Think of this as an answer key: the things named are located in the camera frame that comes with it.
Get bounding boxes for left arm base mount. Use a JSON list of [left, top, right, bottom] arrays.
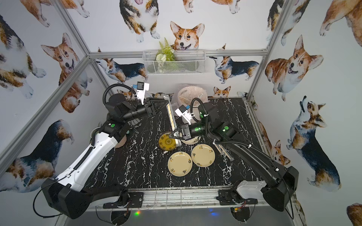
[[103, 192, 144, 209]]

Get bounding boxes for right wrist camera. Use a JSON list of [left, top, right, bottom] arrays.
[[175, 105, 193, 125]]

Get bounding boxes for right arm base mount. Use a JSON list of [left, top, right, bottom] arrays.
[[216, 190, 258, 205]]

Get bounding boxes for cream plate front left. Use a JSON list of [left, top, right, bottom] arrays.
[[167, 152, 193, 177]]

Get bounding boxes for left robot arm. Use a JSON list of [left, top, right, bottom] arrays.
[[41, 82, 170, 219]]

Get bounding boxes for clear plastic bin liner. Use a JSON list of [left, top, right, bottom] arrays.
[[171, 84, 209, 113]]

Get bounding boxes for dark yellow patterned plate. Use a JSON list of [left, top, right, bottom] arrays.
[[158, 131, 181, 152]]

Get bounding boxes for white wire wall basket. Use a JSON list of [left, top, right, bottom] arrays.
[[142, 50, 206, 75]]

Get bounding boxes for pink trash bin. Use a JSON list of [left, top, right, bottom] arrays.
[[176, 86, 208, 106]]

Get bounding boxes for cream plate back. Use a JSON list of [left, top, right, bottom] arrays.
[[182, 136, 200, 145]]

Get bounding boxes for brown pot green plant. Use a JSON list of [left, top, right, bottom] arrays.
[[115, 135, 127, 149]]

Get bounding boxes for artificial fern with flower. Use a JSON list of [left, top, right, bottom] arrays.
[[156, 38, 175, 72]]

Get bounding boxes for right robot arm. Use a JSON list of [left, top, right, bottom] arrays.
[[169, 103, 299, 212]]

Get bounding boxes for cream plate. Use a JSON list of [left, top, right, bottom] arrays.
[[182, 136, 200, 145], [167, 152, 193, 177], [191, 144, 216, 167]]

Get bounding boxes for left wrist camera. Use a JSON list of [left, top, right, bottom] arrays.
[[132, 82, 150, 105]]

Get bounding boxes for wrapped chopsticks pack near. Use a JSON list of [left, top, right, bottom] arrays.
[[213, 140, 234, 161]]

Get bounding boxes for cream plate front right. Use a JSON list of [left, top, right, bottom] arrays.
[[191, 144, 216, 167]]

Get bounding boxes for aluminium front rail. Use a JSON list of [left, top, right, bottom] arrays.
[[60, 186, 298, 212]]

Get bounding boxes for disposable chopsticks pack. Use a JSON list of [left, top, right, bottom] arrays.
[[164, 95, 177, 135]]

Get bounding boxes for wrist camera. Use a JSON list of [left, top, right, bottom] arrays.
[[132, 82, 150, 105], [175, 105, 193, 125]]

